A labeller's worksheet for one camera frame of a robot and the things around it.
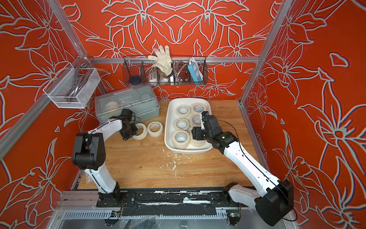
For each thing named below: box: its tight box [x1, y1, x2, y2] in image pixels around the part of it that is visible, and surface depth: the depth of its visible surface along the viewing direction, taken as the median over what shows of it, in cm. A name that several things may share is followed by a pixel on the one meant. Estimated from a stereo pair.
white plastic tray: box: [164, 97, 214, 154], surface depth 104 cm
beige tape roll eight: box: [172, 129, 191, 150], surface depth 92 cm
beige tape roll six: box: [191, 102, 207, 115], surface depth 109 cm
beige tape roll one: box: [147, 121, 164, 137], surface depth 102 cm
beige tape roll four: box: [190, 114, 203, 128], surface depth 102 cm
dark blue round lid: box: [129, 75, 142, 85], surface depth 98 cm
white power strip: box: [148, 71, 158, 83], surface depth 96 cm
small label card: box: [86, 175, 94, 184], surface depth 79 cm
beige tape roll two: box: [189, 133, 209, 148], surface depth 93 cm
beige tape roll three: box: [173, 117, 190, 131], surface depth 105 cm
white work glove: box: [147, 44, 173, 79], surface depth 90 cm
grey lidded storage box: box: [94, 84, 161, 125], surface depth 97 cm
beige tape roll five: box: [175, 104, 191, 118], surface depth 112 cm
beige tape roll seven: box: [132, 123, 149, 141], surface depth 95 cm
